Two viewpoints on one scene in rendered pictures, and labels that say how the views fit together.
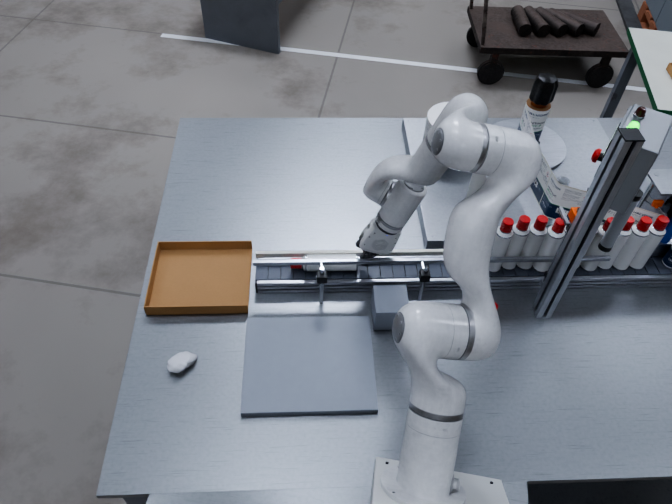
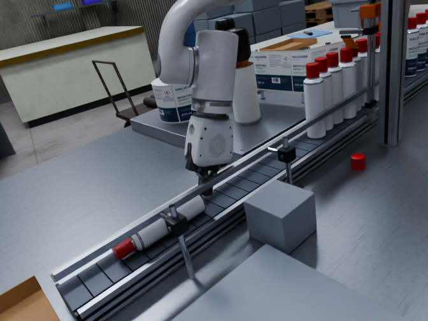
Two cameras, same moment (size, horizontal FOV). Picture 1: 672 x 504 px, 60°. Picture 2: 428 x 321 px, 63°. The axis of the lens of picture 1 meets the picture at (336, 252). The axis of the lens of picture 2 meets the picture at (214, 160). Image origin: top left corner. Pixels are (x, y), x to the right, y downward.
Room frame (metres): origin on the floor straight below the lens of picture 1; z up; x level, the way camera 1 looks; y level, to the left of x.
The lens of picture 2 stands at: (0.58, 0.23, 1.31)
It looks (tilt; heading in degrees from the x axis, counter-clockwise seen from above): 26 degrees down; 329
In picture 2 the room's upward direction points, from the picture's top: 12 degrees counter-clockwise
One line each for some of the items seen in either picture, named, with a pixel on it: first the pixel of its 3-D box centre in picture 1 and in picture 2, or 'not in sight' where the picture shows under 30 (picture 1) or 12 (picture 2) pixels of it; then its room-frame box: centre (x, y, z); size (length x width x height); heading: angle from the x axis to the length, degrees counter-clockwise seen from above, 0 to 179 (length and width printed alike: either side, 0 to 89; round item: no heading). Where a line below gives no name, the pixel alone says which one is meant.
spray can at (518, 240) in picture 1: (515, 242); (322, 95); (1.20, -0.54, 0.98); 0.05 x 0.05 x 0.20
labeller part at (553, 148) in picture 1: (524, 144); not in sight; (1.81, -0.70, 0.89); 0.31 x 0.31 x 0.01
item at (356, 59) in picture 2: not in sight; (352, 78); (1.21, -0.69, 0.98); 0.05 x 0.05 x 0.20
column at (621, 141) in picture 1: (578, 237); (394, 16); (1.06, -0.63, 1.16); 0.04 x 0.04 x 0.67; 5
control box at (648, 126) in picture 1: (627, 158); not in sight; (1.12, -0.69, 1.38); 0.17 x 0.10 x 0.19; 150
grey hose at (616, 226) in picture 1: (619, 221); not in sight; (1.11, -0.75, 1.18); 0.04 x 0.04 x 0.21
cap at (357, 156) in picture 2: not in sight; (357, 161); (1.05, -0.48, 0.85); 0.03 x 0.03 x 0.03
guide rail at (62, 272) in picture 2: (434, 260); (277, 142); (1.14, -0.29, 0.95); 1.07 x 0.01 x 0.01; 95
